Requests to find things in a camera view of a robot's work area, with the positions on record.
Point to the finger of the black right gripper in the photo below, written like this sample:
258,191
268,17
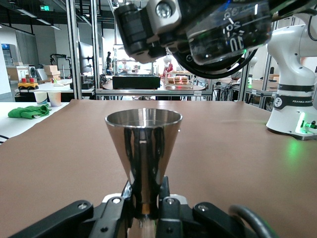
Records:
146,29

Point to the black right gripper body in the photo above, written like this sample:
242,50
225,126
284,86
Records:
183,58

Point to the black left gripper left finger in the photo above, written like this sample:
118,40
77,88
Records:
74,218

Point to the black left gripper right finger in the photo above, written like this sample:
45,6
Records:
188,220

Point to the clear glass measuring cup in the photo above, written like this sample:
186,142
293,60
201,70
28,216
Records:
223,29

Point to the steel double cone jigger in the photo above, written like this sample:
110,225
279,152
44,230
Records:
143,148

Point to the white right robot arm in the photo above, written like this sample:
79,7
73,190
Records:
289,74

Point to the plain white paper cup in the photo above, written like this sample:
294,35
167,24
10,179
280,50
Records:
54,99

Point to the white paper cup blue print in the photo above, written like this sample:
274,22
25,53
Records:
40,98

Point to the clear rack with breads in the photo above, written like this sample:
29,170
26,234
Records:
178,79

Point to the seated person white shirt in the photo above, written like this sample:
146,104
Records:
125,66

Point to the standing person dark clothes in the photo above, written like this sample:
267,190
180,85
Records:
108,62

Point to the black equipment case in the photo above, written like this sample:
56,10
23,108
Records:
136,82

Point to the brown table mat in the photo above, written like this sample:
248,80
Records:
62,161

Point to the black computer monitor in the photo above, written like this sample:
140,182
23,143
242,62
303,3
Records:
85,57

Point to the green exit sign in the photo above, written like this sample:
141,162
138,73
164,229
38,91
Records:
46,8

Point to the stacked cardboard boxes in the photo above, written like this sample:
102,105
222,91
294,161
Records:
52,72

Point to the green cloth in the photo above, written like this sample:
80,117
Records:
27,112

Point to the yellow tray with red blocks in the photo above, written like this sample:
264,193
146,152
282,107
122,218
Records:
27,84

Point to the glass door fridge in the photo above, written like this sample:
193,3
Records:
6,54

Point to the aluminium frame post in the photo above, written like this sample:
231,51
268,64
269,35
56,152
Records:
95,49
73,49

